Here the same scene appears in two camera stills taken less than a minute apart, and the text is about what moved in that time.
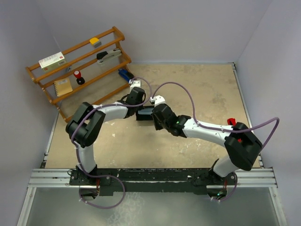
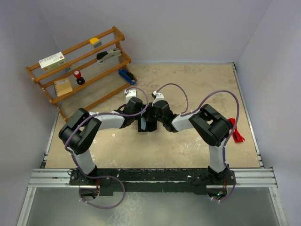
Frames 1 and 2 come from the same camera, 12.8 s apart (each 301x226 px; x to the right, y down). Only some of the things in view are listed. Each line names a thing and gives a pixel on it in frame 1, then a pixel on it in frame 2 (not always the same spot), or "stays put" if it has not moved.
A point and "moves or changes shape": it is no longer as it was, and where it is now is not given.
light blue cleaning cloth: (145, 111) moves or changes shape
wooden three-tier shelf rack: (85, 73) stays put
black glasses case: (144, 117) moves or changes shape
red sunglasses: (232, 121) stays put
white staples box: (57, 60) stays put
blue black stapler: (125, 74) stays put
